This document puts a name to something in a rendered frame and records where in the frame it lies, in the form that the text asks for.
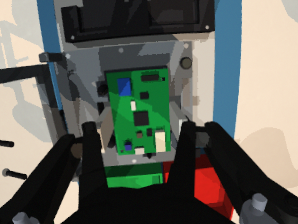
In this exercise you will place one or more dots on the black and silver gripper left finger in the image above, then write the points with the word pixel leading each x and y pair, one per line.
pixel 38 199

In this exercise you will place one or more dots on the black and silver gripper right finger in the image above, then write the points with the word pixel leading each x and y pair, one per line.
pixel 251 192

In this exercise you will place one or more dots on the red open-top bin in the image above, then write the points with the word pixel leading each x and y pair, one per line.
pixel 208 188

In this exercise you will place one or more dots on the green bin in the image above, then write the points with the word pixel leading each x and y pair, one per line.
pixel 124 175

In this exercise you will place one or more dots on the green circuit board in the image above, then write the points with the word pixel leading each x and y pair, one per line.
pixel 140 109

